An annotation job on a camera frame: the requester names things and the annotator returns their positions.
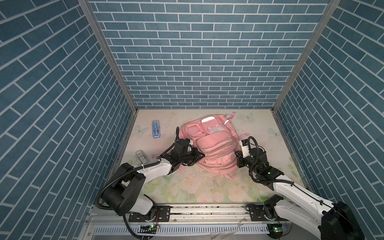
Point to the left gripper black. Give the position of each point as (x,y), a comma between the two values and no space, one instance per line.
(195,158)

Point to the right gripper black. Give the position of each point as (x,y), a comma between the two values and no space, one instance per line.
(240,158)

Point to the blue clear pencil case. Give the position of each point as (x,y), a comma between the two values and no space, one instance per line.
(156,130)

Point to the pink student backpack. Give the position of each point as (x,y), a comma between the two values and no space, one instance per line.
(216,138)

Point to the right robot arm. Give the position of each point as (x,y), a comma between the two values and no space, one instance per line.
(323,218)

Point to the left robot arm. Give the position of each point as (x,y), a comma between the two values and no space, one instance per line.
(122,193)

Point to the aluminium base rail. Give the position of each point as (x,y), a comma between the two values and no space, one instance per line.
(216,220)

